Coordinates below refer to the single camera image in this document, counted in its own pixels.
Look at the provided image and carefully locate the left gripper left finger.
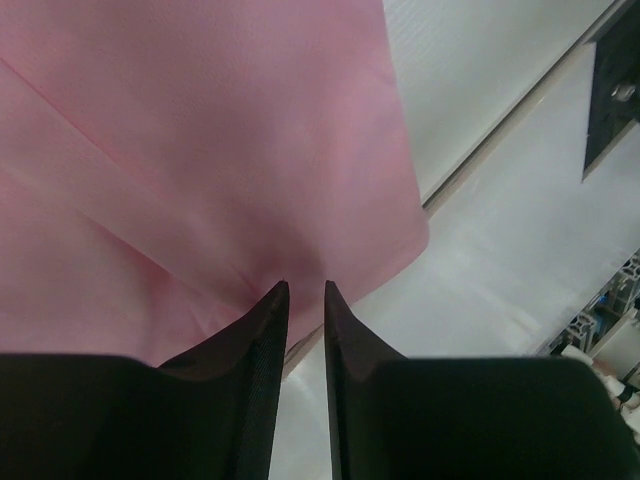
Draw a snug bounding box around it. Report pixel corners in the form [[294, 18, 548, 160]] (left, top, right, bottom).
[[1, 281, 290, 479]]

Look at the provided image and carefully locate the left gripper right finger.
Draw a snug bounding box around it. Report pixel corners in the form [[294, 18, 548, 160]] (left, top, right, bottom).
[[324, 282, 639, 479]]

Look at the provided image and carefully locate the pink t shirt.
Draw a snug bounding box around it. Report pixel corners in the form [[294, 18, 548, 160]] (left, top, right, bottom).
[[1, 1, 428, 364]]

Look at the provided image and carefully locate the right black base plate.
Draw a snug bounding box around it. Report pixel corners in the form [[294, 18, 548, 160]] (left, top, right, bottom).
[[583, 1, 639, 176]]

